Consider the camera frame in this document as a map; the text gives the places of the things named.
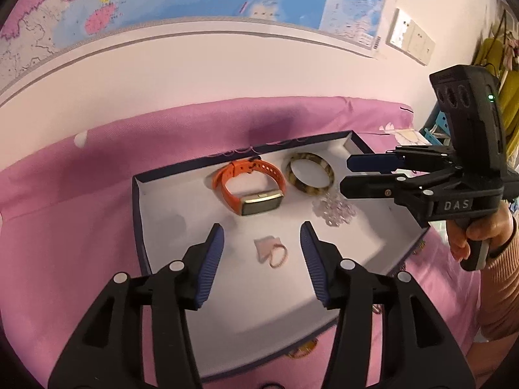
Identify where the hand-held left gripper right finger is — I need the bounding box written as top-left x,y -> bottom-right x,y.
299,221 -> 475,389

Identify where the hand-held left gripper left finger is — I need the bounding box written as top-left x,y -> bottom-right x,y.
48,223 -> 225,389

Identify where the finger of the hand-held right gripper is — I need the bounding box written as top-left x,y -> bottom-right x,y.
340,168 -> 463,204
346,145 -> 461,177

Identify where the clear crystal bracelet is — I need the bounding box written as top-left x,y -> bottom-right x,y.
312,192 -> 356,228

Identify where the navy cardboard box tray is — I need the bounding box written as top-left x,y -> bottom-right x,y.
132,130 -> 431,383

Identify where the pink ring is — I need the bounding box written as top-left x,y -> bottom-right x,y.
253,236 -> 289,269

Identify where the tortoiseshell bangle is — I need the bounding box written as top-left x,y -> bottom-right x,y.
284,152 -> 335,196

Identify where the orange smartwatch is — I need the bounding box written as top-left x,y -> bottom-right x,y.
213,158 -> 287,217

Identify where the person's right forearm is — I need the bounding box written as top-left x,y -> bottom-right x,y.
476,215 -> 519,343

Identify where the person's right hand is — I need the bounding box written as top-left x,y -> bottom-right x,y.
446,200 -> 515,263

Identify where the blue plastic basket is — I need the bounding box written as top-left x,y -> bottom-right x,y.
422,111 -> 451,142

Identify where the yellow hanging bag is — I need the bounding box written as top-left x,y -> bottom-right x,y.
472,36 -> 519,140

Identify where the pink flower print blanket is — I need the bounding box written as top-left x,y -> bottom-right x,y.
0,96 -> 487,389

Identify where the white wall socket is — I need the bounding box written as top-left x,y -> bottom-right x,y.
406,22 -> 426,58
419,34 -> 436,65
386,8 -> 415,49

